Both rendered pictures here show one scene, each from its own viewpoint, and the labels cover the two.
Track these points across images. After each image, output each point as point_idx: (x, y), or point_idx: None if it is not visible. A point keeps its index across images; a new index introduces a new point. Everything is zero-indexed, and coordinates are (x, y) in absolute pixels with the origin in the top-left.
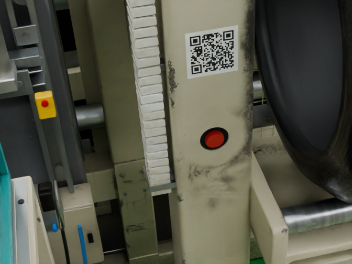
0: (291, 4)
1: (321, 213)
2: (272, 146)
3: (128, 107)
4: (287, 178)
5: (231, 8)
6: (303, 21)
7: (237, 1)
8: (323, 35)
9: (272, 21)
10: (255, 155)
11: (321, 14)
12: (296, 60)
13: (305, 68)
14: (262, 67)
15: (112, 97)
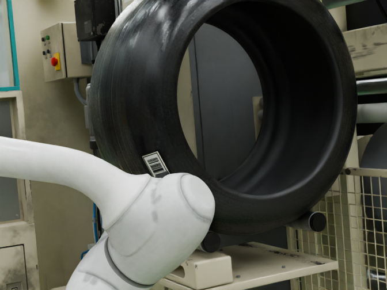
0: (304, 140)
1: None
2: (264, 248)
3: (309, 246)
4: (230, 255)
5: None
6: (304, 154)
7: None
8: (308, 166)
9: (288, 148)
10: (250, 247)
11: (315, 151)
12: (284, 178)
13: (283, 184)
14: (242, 163)
15: (302, 233)
